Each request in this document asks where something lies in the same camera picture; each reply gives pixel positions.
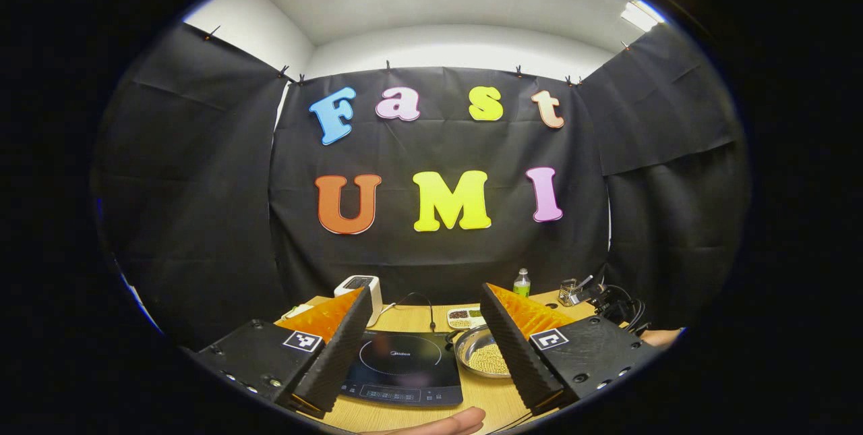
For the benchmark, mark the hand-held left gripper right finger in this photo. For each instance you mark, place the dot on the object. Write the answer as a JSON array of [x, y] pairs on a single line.
[[516, 354]]

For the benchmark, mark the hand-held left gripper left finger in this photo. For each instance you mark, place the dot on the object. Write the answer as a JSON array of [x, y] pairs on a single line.
[[334, 361]]

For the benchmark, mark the pile of soybeans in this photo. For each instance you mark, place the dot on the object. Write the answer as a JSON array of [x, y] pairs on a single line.
[[491, 359]]

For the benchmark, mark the black induction cooktop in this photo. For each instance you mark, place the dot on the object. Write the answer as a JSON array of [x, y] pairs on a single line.
[[404, 367]]

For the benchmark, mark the small tray with bread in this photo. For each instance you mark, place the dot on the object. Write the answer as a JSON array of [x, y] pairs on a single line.
[[298, 311]]

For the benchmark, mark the white divided dish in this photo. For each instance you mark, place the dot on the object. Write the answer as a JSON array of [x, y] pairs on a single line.
[[465, 318]]

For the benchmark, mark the green tea bottle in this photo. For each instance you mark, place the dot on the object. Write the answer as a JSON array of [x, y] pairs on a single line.
[[522, 286]]

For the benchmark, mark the white toaster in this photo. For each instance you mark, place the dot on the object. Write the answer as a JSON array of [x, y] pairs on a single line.
[[373, 293]]

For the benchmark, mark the small ceiling light panel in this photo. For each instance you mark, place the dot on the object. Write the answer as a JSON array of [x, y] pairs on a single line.
[[640, 15]]

